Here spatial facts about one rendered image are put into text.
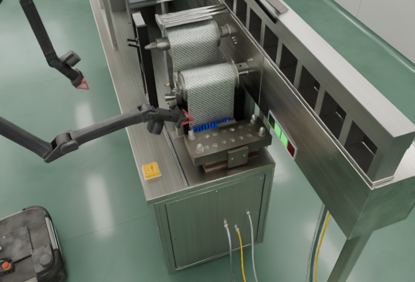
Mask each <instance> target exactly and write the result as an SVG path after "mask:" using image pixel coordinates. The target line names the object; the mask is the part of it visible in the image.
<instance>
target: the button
mask: <svg viewBox="0 0 415 282"><path fill-rule="evenodd" d="M142 167H143V171H144V174H145V177H146V178H150V177H153V176H157V175H160V173H159V169H158V167H157V163H156V162H153V163H150V164H146V165H143V166H142Z"/></svg>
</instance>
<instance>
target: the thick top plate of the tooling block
mask: <svg viewBox="0 0 415 282"><path fill-rule="evenodd" d="M257 118H258V119H257V121H258V122H257V123H255V124H253V123H251V122H250V120H251V118H247V119H244V120H240V121H237V125H234V126H230V127H227V128H223V129H218V127H214V128H210V129H207V130H202V131H198V132H195V133H194V134H195V137H196V138H195V139H194V140H192V141H191V140H189V139H188V134H187V135H184V138H185V145H186V147H187V149H188V152H189V154H190V157H191V159H192V161H193V164H194V166H199V165H202V164H206V163H209V162H213V161H216V160H220V159H224V158H227V151H229V150H232V149H236V148H238V147H242V146H247V147H248V151H252V150H255V149H259V148H262V147H266V146H270V145H271V144H272V135H271V134H270V132H269V130H268V129H267V128H266V126H265V124H264V123H263V122H262V120H261V119H260V117H259V116H257ZM262 126H263V127H264V128H265V131H266V135H265V136H259V135H258V133H259V130H260V127H262ZM198 144H202V146H203V149H204V152H203V153H202V154H198V153H197V152H196V148H197V145H198Z"/></svg>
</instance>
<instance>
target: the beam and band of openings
mask: <svg viewBox="0 0 415 282"><path fill-rule="evenodd" d="M221 1H222V3H224V5H225V6H227V9H228V10H229V11H230V13H231V14H232V15H233V16H234V17H235V18H236V20H237V21H238V23H239V24H240V25H241V26H242V27H243V29H244V30H245V31H246V32H247V34H249V36H250V37H251V39H252V40H253V41H254V42H255V43H256V44H257V46H258V47H259V48H260V50H261V51H262V52H263V53H264V54H265V56H266V57H267V58H268V59H269V60H270V62H271V63H272V64H273V66H274V67H275V68H276V69H277V70H278V72H279V73H280V74H281V76H283V78H284V79H285V80H286V82H287V83H288V84H289V85H290V86H291V88H292V89H293V90H294V92H295V93H296V94H297V95H298V96H299V97H300V99H301V100H302V101H303V102H304V104H305V105H306V106H307V107H308V109H309V110H310V111H311V112H312V114H313V115H314V116H315V117H316V118H317V119H318V121H319V122H320V123H321V125H322V126H323V127H324V128H325V129H326V131H327V132H328V133H329V135H330V136H331V137H332V138H333V139H334V141H335V142H336V143H337V144H338V145H339V147H340V148H341V149H342V151H343V152H344V153H345V154H346V155H347V157H348V158H349V159H350V160H351V161H352V163H353V164H354V165H355V167H356V168H357V169H358V170H359V171H360V172H361V174H362V175H363V177H365V179H366V180H367V181H368V183H369V184H370V185H371V186H373V185H376V184H379V183H382V182H384V181H388V180H391V179H394V177H395V176H394V174H395V172H396V170H397V168H398V166H399V164H400V162H401V160H402V158H403V156H404V154H405V152H406V150H407V149H409V148H410V146H411V144H412V142H413V141H414V139H415V125H414V124H413V123H412V122H411V121H410V120H409V119H408V118H406V117H405V116H404V115H403V114H402V113H401V112H400V111H399V110H398V109H397V108H396V107H395V106H394V105H393V104H392V103H391V102H390V101H389V100H388V99H387V98H385V97H384V96H383V95H382V94H381V93H380V92H379V91H378V90H377V89H376V88H375V87H373V86H372V85H371V84H370V83H369V82H368V81H367V80H366V79H365V78H364V77H363V76H362V75H361V74H360V73H359V72H358V71H357V70H356V69H355V68H354V67H352V66H351V65H350V64H349V63H348V62H347V61H346V60H345V59H344V58H343V57H342V56H341V55H339V53H338V52H337V51H336V50H334V48H333V47H331V46H330V45H329V44H328V43H327V42H326V41H325V40H324V39H323V38H322V37H321V36H320V35H318V34H317V33H316V32H315V31H314V30H313V29H312V28H311V27H310V26H309V25H308V24H307V23H306V22H305V21H304V20H303V19H302V18H301V17H300V16H299V15H297V14H296V13H295V12H294V11H293V10H292V9H291V8H290V7H289V6H288V5H287V4H285V3H284V2H283V1H282V0H280V1H281V2H282V3H283V4H284V5H286V6H287V7H288V8H289V10H288V12H283V13H280V12H279V11H278V10H277V9H276V8H275V7H273V6H272V5H271V4H269V3H268V2H267V1H266V0H260V1H261V2H262V3H263V4H264V6H265V7H266V8H267V10H268V11H269V12H270V13H271V14H272V15H273V16H274V18H275V19H276V23H273V21H272V20H271V19H270V18H269V17H268V16H267V15H266V13H265V12H264V11H263V10H262V9H261V8H260V7H259V5H258V4H257V3H256V2H255V0H221Z"/></svg>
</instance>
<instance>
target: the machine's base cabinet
mask: <svg viewBox="0 0 415 282"><path fill-rule="evenodd" d="M274 171H275V168H271V169H268V170H265V171H262V172H258V173H255V174H252V175H248V176H244V177H241V178H238V179H235V180H232V181H228V182H225V183H221V184H219V185H215V186H211V187H208V188H204V189H200V190H198V191H194V192H192V193H188V194H184V195H181V196H178V197H174V198H171V199H168V200H164V201H161V202H157V203H155V204H151V205H149V209H150V211H151V215H152V218H153V222H154V226H155V229H156V233H157V236H158V240H159V244H160V246H161V250H162V254H163V257H164V261H165V263H166V267H167V271H168V274H169V275H170V274H171V273H175V272H179V271H181V270H184V269H187V268H190V267H193V266H195V265H199V264H201V263H205V262H208V261H210V260H213V259H216V258H219V257H222V256H225V255H228V254H230V253H229V243H228V236H227V230H226V228H224V225H225V224H227V223H228V224H229V230H230V235H231V240H232V253H233V252H236V251H240V250H241V246H240V239H239V235H238V232H237V231H236V228H239V229H240V230H239V233H240V237H241V243H242V249H246V248H248V247H251V246H252V239H251V225H250V221H249V216H248V215H247V214H246V213H247V212H248V211H250V213H251V215H250V217H251V221H252V225H253V237H254V245H257V244H260V243H263V239H264V232H265V227H266V220H267V213H268V208H269V201H270V194H271V190H272V182H273V178H274Z"/></svg>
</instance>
